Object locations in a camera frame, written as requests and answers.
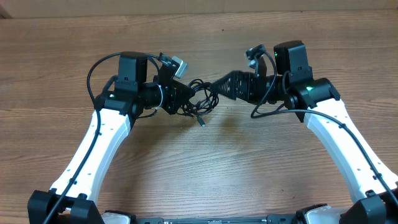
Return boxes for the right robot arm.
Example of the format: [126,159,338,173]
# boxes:
[211,40,397,223]

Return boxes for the black USB-C cable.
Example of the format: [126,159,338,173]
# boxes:
[180,80,218,128]

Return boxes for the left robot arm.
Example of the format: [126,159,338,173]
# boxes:
[27,52,194,223]

